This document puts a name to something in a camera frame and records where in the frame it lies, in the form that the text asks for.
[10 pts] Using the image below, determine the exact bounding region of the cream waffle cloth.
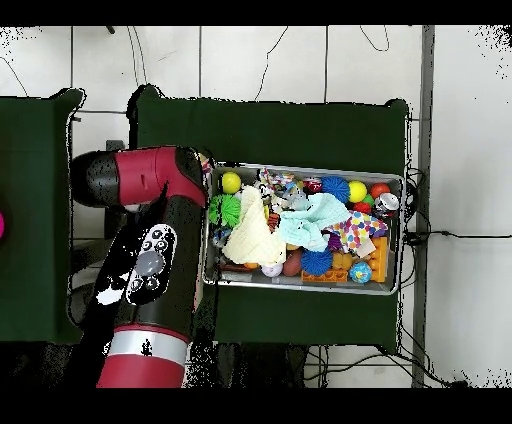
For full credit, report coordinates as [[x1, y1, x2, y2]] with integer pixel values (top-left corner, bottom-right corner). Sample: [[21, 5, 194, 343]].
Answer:
[[221, 185, 288, 268]]

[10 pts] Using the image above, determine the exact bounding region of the green spiky ball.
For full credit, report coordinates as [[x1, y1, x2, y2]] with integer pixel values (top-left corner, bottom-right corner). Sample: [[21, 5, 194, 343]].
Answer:
[[208, 193, 242, 228]]

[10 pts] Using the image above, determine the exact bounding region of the yellow ball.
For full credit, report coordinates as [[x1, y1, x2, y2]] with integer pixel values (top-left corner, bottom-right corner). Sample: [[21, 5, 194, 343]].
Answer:
[[347, 180, 368, 204], [219, 171, 243, 195]]

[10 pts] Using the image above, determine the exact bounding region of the mint waffle cloth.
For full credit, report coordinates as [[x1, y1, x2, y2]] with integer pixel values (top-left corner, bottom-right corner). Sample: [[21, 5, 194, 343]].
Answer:
[[277, 192, 353, 253]]

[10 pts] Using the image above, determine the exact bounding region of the blue spiky ball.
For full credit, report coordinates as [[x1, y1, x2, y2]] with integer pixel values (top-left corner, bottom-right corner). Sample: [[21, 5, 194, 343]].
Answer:
[[320, 175, 352, 203]]

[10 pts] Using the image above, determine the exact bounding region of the dark green table cloth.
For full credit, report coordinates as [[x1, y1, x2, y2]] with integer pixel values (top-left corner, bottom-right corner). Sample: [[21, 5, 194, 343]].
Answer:
[[125, 84, 411, 355], [0, 88, 94, 346]]

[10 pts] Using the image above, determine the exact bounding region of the blue globe ball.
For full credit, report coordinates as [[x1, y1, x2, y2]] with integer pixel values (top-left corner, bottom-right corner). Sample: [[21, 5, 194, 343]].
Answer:
[[348, 260, 373, 284]]

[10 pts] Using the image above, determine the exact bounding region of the silver can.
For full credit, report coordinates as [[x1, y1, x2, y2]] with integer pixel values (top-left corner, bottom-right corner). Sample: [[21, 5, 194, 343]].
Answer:
[[373, 192, 400, 219]]

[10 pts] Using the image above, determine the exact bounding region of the orange building block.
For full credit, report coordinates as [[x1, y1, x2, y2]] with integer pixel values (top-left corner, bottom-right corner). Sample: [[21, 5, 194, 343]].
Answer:
[[366, 236, 390, 284]]

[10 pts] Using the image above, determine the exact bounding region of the grey rounded base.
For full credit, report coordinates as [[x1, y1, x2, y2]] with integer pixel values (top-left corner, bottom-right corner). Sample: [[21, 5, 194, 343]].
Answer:
[[68, 283, 97, 325]]

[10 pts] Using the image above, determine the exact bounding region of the wire mesh bin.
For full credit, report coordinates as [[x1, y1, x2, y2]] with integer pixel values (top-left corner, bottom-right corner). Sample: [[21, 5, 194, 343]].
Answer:
[[201, 161, 405, 296]]

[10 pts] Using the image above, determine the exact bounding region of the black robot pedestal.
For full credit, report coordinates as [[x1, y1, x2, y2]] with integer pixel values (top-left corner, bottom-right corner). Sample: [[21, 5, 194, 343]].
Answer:
[[187, 342, 321, 388]]

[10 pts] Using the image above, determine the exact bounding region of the black power cable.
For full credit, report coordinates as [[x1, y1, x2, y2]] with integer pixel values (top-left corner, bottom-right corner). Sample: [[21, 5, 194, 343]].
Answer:
[[402, 229, 512, 246]]

